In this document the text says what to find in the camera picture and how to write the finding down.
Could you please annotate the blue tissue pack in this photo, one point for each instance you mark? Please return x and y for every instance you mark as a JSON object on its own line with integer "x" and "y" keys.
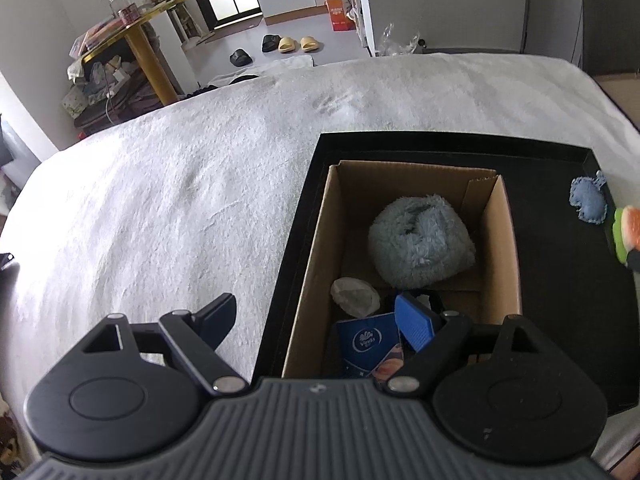
{"x": 369, "y": 347}

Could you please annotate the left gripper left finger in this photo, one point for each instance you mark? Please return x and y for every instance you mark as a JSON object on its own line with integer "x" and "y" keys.
{"x": 193, "y": 339}

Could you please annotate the fluffy grey-blue plush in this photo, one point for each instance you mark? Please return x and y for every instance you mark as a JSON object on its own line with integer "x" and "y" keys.
{"x": 416, "y": 242}

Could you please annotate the orange cardboard box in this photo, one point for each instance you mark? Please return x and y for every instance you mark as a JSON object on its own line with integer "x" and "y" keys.
{"x": 340, "y": 22}

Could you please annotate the plush hamburger toy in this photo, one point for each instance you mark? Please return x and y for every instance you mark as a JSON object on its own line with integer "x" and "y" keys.
{"x": 626, "y": 234}

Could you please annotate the black slipper far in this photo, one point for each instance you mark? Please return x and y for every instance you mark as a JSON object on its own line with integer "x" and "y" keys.
{"x": 270, "y": 43}

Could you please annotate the blue denim stuffed toy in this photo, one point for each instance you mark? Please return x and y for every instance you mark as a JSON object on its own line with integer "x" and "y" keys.
{"x": 587, "y": 197}

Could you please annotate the gold round side table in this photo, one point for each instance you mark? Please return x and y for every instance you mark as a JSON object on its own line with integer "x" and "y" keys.
{"x": 143, "y": 52}

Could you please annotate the brown cardboard box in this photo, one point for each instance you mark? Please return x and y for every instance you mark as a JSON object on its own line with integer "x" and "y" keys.
{"x": 354, "y": 194}

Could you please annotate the clear plastic bag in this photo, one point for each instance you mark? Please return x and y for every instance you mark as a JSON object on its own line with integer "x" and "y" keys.
{"x": 390, "y": 46}

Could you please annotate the grey crumpled soft ball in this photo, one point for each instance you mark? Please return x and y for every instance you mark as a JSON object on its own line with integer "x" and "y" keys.
{"x": 355, "y": 297}

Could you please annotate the black slipper near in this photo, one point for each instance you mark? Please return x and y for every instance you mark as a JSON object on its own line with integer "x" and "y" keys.
{"x": 240, "y": 58}

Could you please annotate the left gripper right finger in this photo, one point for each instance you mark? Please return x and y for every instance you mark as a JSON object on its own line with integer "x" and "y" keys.
{"x": 436, "y": 339}

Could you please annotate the yellow slipper left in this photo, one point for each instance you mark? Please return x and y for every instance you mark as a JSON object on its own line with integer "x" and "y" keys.
{"x": 287, "y": 45}

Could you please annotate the small grey soft piece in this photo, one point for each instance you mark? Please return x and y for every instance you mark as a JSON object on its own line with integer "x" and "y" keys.
{"x": 425, "y": 301}

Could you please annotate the black slipper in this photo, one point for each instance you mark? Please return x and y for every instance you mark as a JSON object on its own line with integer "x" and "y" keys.
{"x": 240, "y": 58}
{"x": 270, "y": 43}

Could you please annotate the glass jar red label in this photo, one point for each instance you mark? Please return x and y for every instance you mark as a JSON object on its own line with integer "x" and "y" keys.
{"x": 126, "y": 10}

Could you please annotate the cluttered pile under table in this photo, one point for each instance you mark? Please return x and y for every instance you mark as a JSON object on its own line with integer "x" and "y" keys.
{"x": 107, "y": 91}

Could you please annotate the black shallow tray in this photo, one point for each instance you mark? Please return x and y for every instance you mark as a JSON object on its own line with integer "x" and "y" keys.
{"x": 573, "y": 287}

